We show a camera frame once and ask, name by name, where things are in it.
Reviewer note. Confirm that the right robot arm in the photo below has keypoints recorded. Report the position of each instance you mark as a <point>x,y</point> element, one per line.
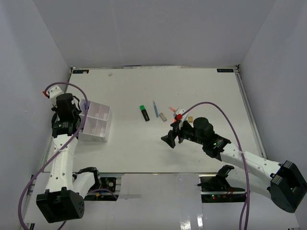
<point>282,183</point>

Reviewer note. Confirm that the light blue pen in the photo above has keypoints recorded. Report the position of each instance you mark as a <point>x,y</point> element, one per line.
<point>155,109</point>

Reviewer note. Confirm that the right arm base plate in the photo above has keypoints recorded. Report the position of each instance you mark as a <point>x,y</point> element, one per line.
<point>212,192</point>

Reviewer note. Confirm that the right black table label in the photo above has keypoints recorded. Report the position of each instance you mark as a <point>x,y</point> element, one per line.
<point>225,70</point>

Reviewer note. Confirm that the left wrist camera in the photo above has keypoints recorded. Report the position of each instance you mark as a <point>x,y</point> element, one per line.
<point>53,92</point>

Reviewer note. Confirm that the black table label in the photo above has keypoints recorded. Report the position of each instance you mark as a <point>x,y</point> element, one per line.
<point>225,70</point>
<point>80,71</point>

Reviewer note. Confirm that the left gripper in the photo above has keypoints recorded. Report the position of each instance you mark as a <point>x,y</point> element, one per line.
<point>77,110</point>

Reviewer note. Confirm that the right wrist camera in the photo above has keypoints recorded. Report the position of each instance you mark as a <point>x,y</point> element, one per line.
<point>179,111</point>

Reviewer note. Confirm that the white compartment tray front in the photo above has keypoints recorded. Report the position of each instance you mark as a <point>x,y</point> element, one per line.
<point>94,130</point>

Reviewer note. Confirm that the green cap black highlighter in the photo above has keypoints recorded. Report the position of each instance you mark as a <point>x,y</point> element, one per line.
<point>144,113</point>

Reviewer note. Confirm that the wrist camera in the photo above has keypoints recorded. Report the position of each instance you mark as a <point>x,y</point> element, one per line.
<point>179,111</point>
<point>53,92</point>

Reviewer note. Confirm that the grey eraser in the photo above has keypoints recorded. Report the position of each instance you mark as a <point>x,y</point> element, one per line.
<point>163,117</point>

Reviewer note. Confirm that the left black table label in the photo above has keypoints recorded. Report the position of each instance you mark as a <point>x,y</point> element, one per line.
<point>80,71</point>

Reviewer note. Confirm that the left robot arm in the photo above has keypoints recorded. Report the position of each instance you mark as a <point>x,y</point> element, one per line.
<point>65,191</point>

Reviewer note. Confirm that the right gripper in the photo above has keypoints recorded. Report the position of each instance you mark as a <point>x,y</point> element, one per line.
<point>177,131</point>

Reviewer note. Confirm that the right aluminium rail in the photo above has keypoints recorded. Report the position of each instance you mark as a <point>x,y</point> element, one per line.
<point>252,122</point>

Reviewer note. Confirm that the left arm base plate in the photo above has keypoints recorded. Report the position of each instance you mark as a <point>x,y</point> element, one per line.
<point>107,190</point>

